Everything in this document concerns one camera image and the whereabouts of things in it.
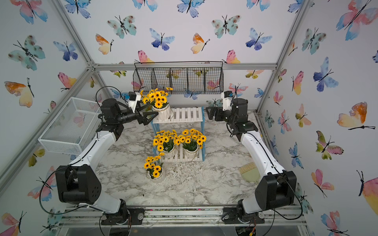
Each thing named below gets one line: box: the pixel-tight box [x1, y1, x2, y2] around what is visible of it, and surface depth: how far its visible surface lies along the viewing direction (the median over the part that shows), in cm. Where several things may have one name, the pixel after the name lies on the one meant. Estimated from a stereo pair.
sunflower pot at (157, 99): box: [139, 87, 174, 121], surface depth 72 cm
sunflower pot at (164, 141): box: [152, 129, 179, 159], surface depth 88 cm
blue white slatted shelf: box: [151, 106, 206, 162], surface depth 86 cm
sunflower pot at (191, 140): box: [174, 128, 207, 159], surface depth 88 cm
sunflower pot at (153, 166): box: [143, 152, 166, 180], surface depth 78 cm
